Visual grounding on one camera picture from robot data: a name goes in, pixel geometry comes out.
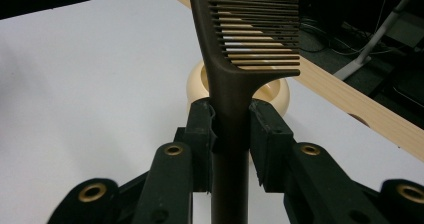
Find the white metal stand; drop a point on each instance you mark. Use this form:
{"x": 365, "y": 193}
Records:
{"x": 370, "y": 47}

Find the cream ribbed round holder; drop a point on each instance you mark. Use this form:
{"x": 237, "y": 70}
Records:
{"x": 197, "y": 84}

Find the grey box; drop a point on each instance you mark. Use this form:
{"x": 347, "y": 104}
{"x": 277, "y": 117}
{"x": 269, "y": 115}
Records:
{"x": 405, "y": 30}

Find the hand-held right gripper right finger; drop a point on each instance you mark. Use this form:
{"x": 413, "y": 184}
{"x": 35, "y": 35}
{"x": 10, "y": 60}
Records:
{"x": 271, "y": 144}

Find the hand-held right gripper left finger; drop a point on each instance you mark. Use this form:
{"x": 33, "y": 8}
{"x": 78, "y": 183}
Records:
{"x": 200, "y": 134}

